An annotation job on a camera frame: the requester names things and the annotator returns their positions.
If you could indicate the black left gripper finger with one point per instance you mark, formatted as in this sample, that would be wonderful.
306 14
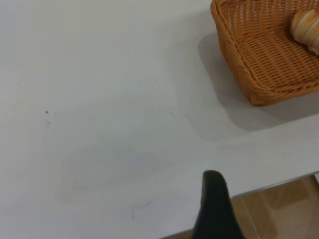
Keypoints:
215 211

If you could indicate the orange woven wicker basket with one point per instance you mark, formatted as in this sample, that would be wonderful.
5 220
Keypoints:
264 57

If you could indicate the ridged spiral bread loaf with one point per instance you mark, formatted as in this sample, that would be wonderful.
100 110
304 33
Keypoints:
305 27

